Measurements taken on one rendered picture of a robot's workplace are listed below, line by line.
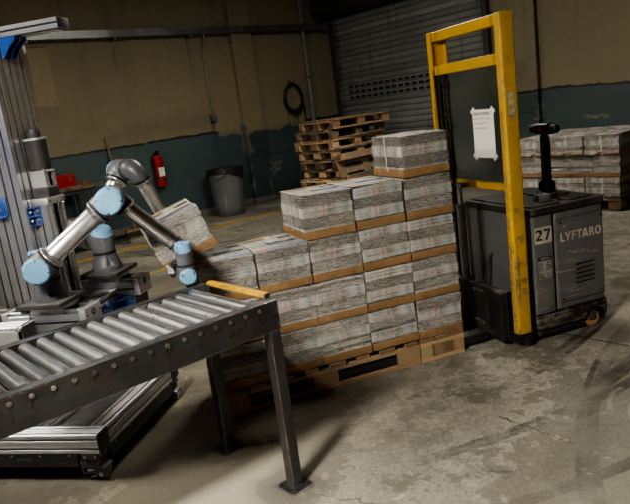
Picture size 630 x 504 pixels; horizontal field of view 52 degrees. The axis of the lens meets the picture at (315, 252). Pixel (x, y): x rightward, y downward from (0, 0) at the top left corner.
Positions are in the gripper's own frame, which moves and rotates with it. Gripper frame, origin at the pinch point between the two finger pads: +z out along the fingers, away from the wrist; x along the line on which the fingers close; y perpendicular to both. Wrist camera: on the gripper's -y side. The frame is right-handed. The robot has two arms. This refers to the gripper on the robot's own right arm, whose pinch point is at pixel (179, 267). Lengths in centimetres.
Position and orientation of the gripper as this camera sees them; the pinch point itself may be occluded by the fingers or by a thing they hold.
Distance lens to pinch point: 326.6
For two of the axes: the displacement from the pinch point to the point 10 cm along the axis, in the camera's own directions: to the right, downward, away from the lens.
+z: -3.4, -1.6, 9.2
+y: -4.2, -8.5, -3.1
